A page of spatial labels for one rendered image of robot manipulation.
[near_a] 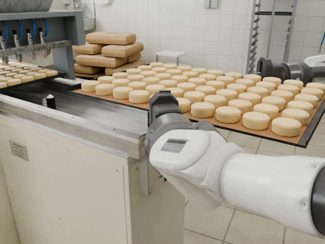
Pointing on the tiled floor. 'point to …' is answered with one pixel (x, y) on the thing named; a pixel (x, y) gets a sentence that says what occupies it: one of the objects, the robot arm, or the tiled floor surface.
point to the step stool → (172, 56)
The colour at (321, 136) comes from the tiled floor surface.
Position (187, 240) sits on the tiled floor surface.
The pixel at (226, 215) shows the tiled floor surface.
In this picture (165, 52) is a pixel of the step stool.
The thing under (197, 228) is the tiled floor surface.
